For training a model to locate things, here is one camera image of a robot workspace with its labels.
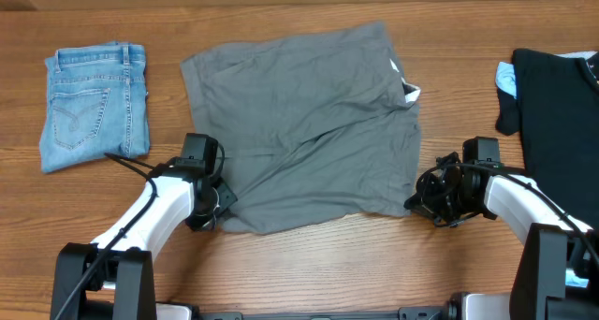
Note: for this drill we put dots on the folded blue denim jeans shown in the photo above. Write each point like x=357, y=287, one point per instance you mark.
x=96, y=104

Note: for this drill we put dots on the grey cotton shorts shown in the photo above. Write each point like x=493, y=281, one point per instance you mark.
x=315, y=127

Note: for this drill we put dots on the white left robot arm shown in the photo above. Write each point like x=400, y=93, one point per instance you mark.
x=112, y=276

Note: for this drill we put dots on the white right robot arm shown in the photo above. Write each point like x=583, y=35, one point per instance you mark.
x=557, y=276

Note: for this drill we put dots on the light blue garment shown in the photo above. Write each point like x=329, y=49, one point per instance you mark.
x=505, y=78

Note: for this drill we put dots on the black t-shirt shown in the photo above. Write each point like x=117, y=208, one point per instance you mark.
x=556, y=114

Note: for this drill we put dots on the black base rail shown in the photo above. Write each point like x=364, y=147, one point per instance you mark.
x=327, y=314

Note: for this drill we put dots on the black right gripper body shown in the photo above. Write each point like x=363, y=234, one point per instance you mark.
x=430, y=198

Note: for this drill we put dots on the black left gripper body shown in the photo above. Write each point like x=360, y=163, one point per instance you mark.
x=221, y=198

